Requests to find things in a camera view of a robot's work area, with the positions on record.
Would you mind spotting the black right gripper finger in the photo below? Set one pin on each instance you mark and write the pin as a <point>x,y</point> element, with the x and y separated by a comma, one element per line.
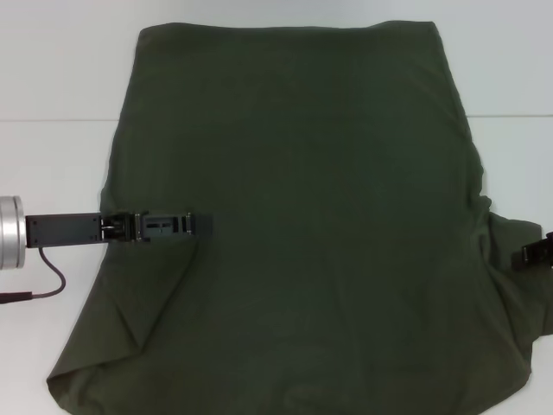
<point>535,255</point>

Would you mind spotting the dark green t-shirt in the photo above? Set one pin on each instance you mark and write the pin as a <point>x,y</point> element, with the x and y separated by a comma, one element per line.
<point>302,216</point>

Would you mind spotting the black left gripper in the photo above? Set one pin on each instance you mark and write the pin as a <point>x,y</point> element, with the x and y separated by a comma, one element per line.
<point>65,229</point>

